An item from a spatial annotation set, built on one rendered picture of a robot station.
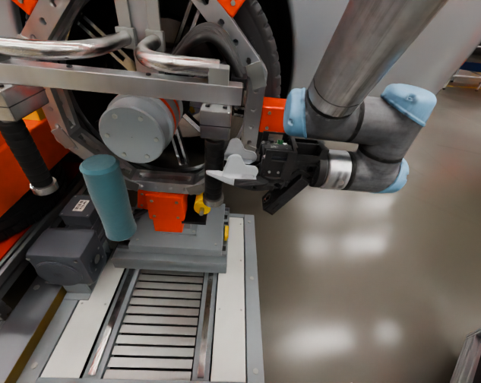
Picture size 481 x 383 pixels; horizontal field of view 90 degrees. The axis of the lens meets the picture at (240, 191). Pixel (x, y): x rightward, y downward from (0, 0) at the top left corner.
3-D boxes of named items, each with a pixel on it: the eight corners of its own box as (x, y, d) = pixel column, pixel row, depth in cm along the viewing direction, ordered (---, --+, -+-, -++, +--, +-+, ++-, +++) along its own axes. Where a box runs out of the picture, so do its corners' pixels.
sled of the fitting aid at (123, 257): (229, 218, 139) (229, 206, 133) (226, 274, 111) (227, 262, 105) (140, 212, 136) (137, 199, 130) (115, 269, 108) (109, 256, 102)
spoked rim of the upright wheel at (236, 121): (267, 4, 71) (86, -46, 64) (276, 9, 53) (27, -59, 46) (234, 150, 103) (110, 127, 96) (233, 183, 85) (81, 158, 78)
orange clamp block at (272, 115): (257, 120, 69) (287, 123, 70) (258, 133, 63) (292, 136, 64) (260, 96, 65) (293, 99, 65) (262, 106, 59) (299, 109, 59)
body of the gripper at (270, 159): (259, 129, 45) (322, 135, 45) (253, 167, 50) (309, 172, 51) (262, 150, 39) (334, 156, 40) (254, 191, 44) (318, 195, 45)
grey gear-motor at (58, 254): (139, 228, 127) (125, 175, 105) (106, 308, 95) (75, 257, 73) (104, 226, 126) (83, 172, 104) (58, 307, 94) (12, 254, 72)
